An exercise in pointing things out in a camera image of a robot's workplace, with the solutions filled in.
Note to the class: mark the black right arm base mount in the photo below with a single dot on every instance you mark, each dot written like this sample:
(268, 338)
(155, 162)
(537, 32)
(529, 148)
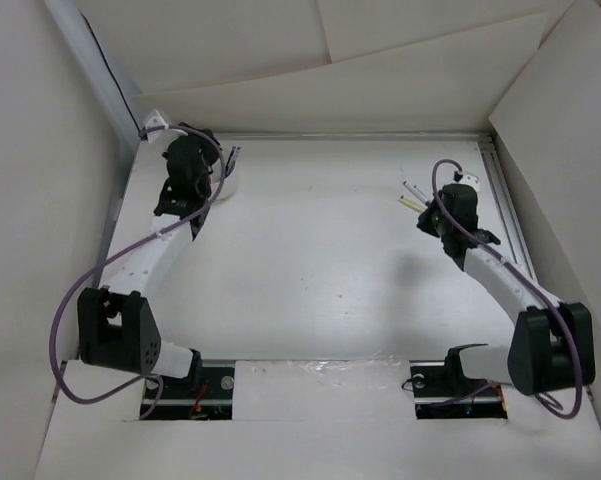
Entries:
(441, 390)

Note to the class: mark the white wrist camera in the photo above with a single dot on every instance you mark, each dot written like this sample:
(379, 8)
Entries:
(467, 178)
(154, 123)

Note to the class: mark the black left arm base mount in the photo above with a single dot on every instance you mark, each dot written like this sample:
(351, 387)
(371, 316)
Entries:
(206, 395)

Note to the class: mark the white purple felt pen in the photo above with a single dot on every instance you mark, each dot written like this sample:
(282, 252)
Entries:
(417, 193)

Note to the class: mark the white round divided container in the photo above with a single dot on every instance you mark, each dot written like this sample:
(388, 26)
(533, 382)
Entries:
(230, 184)

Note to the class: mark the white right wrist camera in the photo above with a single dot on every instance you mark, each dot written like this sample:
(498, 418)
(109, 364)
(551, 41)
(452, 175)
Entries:
(467, 178)

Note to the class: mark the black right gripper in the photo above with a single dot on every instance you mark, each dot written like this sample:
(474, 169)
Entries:
(424, 221)

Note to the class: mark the aluminium rail right edge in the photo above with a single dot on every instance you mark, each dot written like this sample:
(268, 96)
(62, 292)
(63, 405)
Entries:
(513, 246)

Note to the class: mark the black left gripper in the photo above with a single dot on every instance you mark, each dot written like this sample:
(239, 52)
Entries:
(206, 144)

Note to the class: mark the yellow red felt pen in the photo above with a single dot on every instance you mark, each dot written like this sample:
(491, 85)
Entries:
(412, 205)

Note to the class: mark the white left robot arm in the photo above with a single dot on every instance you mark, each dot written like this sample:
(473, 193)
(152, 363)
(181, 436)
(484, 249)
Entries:
(117, 328)

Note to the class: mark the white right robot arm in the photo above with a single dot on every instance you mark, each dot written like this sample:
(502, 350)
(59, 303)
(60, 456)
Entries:
(552, 340)

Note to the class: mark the blue ballpoint pen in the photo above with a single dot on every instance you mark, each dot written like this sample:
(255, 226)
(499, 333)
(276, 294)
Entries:
(232, 160)

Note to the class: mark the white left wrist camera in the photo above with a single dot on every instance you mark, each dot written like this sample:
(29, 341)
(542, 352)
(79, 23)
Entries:
(154, 123)

